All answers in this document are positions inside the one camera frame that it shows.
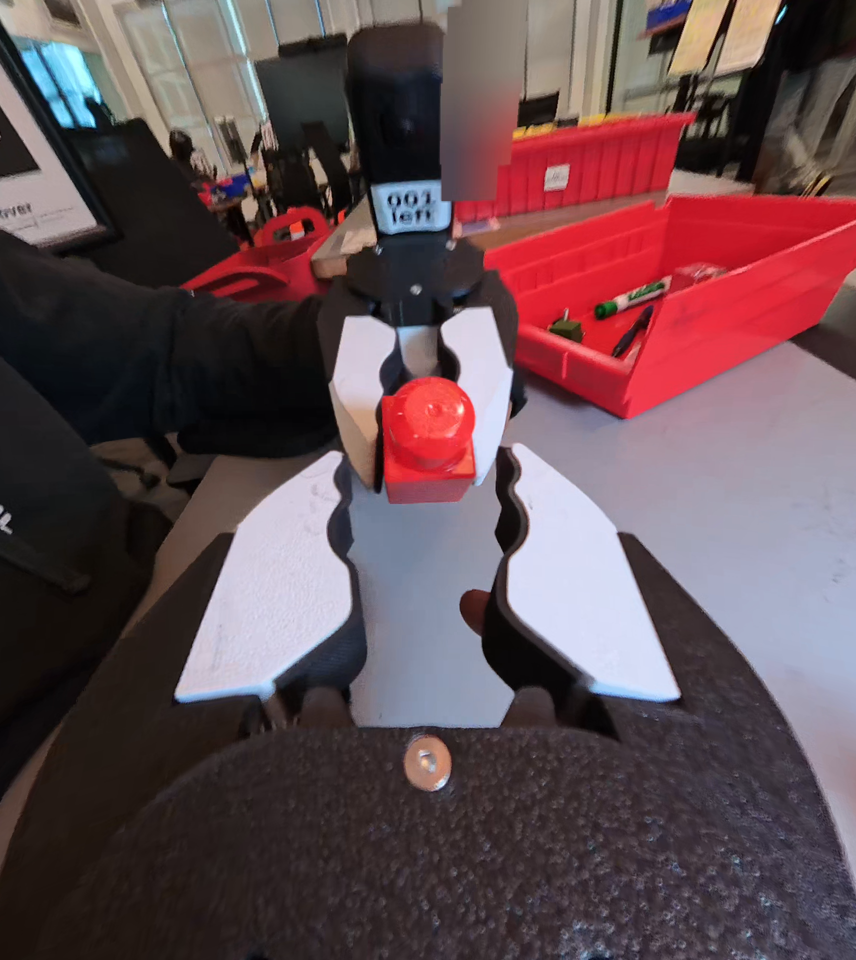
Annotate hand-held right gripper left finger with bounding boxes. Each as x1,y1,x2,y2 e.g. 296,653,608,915
174,450,369,706

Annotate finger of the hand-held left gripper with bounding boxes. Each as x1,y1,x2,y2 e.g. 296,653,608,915
439,309,515,487
329,315,399,489

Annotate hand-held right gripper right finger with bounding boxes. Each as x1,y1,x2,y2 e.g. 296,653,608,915
482,442,682,732

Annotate red dome cap block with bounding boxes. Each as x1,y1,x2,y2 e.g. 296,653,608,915
379,376,478,505

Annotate red storage bin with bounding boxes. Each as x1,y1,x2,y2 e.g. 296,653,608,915
458,112,699,222
484,193,856,420

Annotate person's left forearm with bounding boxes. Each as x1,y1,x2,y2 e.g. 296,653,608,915
0,210,339,459

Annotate black display screen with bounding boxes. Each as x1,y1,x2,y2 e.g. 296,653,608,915
255,33,350,151

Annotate yellow storage bin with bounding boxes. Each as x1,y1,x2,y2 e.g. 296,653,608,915
512,112,628,142

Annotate red plastic tote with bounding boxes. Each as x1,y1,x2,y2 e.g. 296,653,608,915
180,208,335,303

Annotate green marker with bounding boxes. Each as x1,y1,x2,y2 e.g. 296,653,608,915
594,276,673,320

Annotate grey side table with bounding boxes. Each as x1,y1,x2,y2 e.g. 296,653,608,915
311,191,669,279

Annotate small clear plastic box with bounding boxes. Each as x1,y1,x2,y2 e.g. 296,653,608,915
671,262,729,294

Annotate large black board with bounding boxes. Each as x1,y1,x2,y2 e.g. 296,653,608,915
68,120,238,286

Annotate paper sheet board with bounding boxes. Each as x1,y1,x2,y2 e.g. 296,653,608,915
668,0,733,76
716,0,785,76

